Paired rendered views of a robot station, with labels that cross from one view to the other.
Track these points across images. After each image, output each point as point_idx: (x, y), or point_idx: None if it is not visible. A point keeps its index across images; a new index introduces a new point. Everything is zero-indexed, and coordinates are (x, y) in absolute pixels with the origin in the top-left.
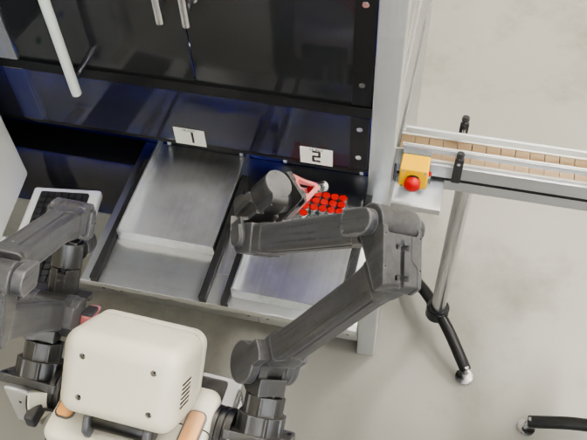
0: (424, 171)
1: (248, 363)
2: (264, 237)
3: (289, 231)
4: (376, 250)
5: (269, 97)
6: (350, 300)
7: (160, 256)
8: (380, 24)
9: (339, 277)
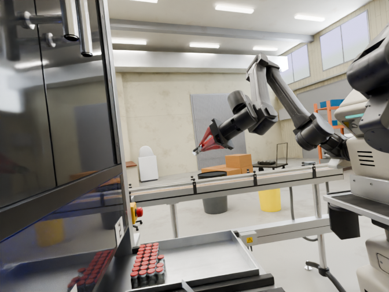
0: (135, 203)
1: (323, 120)
2: (267, 102)
3: (263, 90)
4: (269, 61)
5: (100, 174)
6: (282, 79)
7: None
8: (114, 95)
9: (204, 244)
